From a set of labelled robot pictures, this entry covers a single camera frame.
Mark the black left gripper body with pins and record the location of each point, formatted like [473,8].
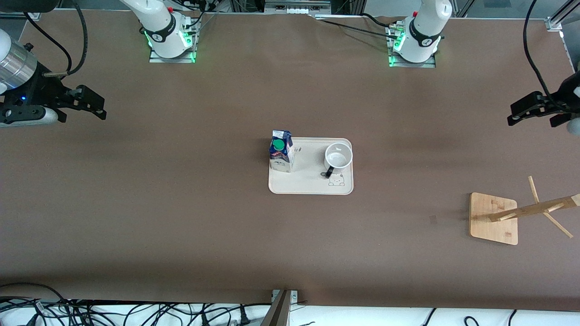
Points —
[567,91]

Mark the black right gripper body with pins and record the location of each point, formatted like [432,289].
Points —
[44,87]

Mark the blue milk carton green cap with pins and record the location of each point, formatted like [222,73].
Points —
[281,158]

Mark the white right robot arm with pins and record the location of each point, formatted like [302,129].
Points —
[158,18]

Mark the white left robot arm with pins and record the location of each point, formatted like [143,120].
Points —
[426,27]

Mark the wooden cup rack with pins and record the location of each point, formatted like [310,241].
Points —
[491,222]

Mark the cream rabbit print tray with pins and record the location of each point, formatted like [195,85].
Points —
[308,181]

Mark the grey power strip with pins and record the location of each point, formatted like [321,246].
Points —
[294,8]

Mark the aluminium frame profile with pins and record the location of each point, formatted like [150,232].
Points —
[555,21]

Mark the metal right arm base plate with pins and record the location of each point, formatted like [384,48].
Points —
[181,59]

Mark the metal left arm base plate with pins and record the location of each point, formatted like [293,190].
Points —
[428,65]

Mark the aluminium camera bracket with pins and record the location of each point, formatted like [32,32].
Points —
[281,312]

